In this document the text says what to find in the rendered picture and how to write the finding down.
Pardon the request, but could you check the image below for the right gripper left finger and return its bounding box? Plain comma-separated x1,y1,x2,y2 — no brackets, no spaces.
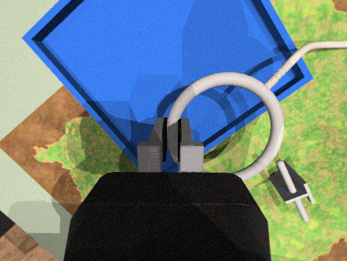
137,118,167,172

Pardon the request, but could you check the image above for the green grassy ground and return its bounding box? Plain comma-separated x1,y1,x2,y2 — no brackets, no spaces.
0,0,347,261

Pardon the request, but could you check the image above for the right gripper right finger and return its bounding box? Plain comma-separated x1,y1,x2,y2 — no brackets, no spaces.
178,118,204,173

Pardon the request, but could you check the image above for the blue tray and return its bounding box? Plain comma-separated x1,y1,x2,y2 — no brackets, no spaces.
22,0,297,167

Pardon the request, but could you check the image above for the white ring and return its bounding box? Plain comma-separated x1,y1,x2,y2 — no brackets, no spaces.
167,72,284,182

